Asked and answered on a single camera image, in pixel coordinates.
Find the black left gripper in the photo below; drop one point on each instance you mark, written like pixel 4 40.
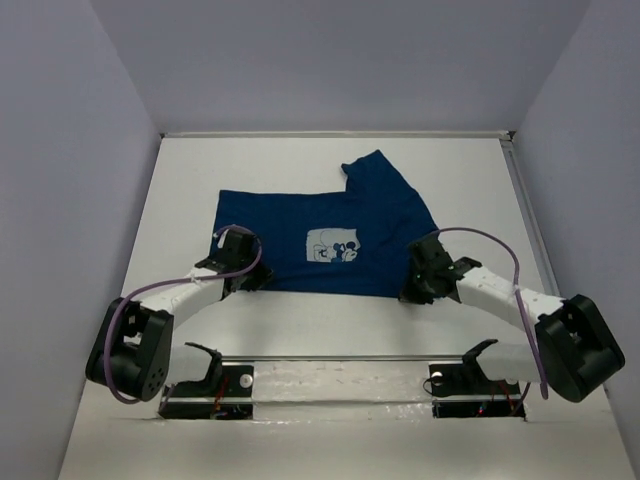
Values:
pixel 248 279

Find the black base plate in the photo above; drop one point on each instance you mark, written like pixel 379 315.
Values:
pixel 224 395
pixel 470 395

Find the blue printed t shirt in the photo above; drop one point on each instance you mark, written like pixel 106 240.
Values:
pixel 353 242

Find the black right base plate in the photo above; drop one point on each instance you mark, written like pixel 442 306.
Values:
pixel 470 395

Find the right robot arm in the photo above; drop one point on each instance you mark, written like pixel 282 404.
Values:
pixel 570 349

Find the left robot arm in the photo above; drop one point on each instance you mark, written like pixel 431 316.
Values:
pixel 134 355

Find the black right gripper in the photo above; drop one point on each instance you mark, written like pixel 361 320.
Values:
pixel 409 294

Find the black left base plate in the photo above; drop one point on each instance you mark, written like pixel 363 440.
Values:
pixel 224 395

